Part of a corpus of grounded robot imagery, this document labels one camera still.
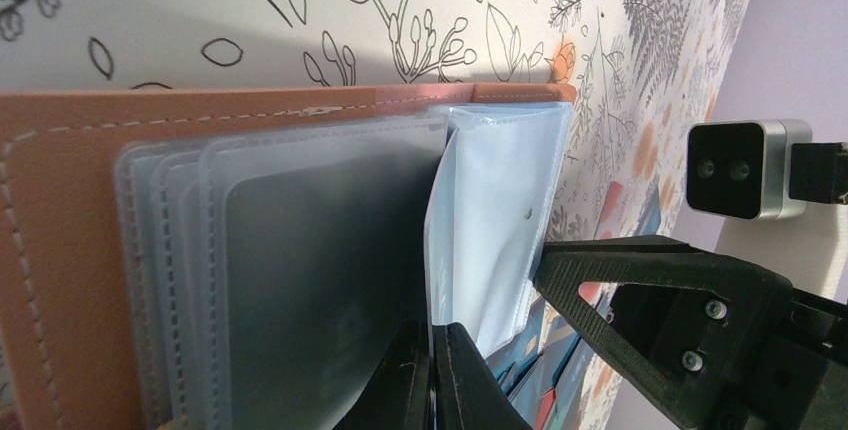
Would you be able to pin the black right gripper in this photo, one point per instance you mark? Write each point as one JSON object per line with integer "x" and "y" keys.
{"x": 712, "y": 341}

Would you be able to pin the floral patterned table mat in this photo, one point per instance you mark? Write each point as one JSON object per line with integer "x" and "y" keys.
{"x": 645, "y": 70}

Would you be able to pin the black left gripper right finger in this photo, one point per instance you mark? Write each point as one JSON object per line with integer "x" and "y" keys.
{"x": 467, "y": 396}

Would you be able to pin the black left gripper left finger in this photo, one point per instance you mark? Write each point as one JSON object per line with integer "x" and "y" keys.
{"x": 397, "y": 395}

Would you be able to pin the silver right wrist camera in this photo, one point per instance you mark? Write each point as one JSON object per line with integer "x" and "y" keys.
{"x": 762, "y": 169}

